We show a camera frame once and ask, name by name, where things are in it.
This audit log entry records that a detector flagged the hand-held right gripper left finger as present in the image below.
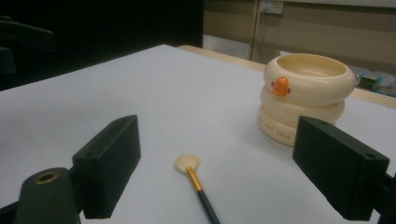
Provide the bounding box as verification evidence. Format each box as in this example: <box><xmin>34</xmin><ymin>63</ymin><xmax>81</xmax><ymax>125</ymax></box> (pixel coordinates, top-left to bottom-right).
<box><xmin>72</xmin><ymin>114</ymin><xmax>142</xmax><ymax>219</ymax></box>

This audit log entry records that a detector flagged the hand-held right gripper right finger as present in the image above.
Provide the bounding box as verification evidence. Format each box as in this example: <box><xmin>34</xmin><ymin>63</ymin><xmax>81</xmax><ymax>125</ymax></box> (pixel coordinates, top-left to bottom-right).
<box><xmin>291</xmin><ymin>115</ymin><xmax>390</xmax><ymax>222</ymax></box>

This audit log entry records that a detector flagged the cream duck-face ringed holder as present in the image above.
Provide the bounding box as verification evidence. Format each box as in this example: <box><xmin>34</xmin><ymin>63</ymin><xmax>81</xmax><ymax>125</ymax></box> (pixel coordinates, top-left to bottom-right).
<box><xmin>257</xmin><ymin>53</ymin><xmax>357</xmax><ymax>147</ymax></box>

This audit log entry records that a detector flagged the makeup brush with green handle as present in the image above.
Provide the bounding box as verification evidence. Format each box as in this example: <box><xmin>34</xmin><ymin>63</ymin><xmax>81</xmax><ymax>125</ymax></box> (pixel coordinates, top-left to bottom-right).
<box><xmin>173</xmin><ymin>154</ymin><xmax>221</xmax><ymax>224</ymax></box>

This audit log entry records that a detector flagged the colourful clutter in clear bag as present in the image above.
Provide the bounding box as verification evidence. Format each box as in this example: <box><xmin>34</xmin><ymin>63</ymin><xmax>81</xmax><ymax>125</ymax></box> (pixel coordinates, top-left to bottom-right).
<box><xmin>354</xmin><ymin>69</ymin><xmax>396</xmax><ymax>95</ymax></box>

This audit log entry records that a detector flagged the white table sheet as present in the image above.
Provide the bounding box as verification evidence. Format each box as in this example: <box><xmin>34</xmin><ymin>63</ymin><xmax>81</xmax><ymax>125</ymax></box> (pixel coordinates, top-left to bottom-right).
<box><xmin>0</xmin><ymin>44</ymin><xmax>396</xmax><ymax>224</ymax></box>

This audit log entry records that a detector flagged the black curtain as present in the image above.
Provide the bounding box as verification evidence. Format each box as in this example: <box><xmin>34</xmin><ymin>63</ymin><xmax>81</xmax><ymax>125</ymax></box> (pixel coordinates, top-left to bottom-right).
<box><xmin>0</xmin><ymin>0</ymin><xmax>205</xmax><ymax>91</ymax></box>

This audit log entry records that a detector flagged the black stand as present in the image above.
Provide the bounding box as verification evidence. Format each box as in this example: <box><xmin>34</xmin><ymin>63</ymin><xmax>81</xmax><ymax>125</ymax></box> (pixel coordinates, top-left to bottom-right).
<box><xmin>0</xmin><ymin>15</ymin><xmax>57</xmax><ymax>76</ymax></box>

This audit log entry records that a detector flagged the white wall socket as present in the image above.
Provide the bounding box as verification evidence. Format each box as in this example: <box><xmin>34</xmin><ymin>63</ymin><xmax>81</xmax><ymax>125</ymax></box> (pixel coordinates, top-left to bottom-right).
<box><xmin>260</xmin><ymin>0</ymin><xmax>285</xmax><ymax>15</ymax></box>

